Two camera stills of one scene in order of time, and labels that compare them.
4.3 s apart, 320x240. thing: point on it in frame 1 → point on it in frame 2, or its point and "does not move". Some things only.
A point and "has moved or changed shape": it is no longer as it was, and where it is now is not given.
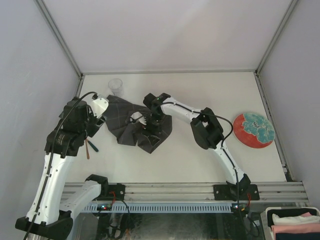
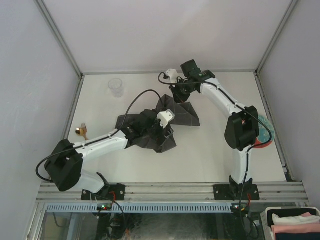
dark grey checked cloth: [118, 110] has moved or changed shape
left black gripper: [95, 123] → [159, 138]
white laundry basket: [267, 229] does not move
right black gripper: [151, 130] → [177, 96]
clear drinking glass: [115, 85] does not move
